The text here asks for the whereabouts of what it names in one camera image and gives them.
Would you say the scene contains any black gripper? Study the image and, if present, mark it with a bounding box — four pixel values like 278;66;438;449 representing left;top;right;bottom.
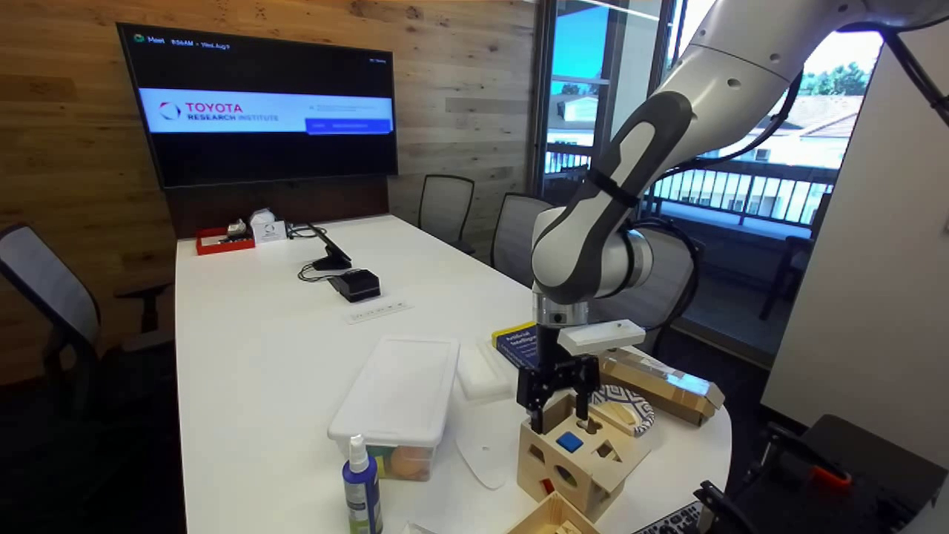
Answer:
514;348;606;437

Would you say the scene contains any wooden shape sorter box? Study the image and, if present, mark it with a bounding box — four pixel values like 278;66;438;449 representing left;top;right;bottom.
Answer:
515;388;667;526

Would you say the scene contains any white foam block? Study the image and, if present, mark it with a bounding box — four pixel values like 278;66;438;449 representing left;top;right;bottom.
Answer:
455;342;515;405

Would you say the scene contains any taped cardboard box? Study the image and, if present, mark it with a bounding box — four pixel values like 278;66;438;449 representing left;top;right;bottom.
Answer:
597;348;726;430

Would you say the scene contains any black box device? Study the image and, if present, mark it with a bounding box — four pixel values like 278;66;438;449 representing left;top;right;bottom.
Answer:
326;268;383;305

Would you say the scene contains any white tissue box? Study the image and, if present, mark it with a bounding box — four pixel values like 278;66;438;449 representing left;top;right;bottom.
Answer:
246;207;292;247

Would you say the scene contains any blue book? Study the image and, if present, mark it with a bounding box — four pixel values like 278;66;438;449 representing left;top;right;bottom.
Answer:
493;317;573;381

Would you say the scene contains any blue patterned paper plate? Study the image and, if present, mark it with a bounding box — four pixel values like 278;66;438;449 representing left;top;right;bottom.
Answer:
590;384;661;440

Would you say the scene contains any white flat plastic piece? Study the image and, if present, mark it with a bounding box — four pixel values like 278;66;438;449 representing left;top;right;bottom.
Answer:
455;405;524;492

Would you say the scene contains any small wooden tray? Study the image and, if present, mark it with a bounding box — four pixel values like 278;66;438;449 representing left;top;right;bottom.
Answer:
507;489;603;534

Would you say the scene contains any clear bin with white lid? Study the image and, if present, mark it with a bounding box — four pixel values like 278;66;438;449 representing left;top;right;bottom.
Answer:
326;335;462;483

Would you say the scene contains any black keypad remote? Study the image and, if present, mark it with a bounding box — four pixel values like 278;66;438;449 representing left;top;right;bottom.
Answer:
631;498;717;534

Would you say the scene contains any grey mesh office chair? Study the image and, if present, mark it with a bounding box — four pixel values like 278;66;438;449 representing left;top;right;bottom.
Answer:
631;222;701;350
416;173;478;249
487;189;557;290
0;222;174;418

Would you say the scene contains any blue label spray bottle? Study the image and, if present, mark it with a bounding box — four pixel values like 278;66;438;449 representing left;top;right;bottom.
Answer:
339;430;385;534

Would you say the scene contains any metal balcony railing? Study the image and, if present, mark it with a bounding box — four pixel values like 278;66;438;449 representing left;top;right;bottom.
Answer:
544;140;840;229

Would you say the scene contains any red tray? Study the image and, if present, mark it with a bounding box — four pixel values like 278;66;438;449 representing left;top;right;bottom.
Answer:
194;227;259;258

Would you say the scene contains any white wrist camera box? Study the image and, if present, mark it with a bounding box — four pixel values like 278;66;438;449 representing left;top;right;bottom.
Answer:
554;317;649;359

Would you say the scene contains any black mount with orange clamps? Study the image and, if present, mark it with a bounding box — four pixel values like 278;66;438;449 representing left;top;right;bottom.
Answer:
690;412;949;534

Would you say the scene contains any wall mounted TV screen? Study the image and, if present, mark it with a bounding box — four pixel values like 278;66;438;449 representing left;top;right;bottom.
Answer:
115;22;400;194

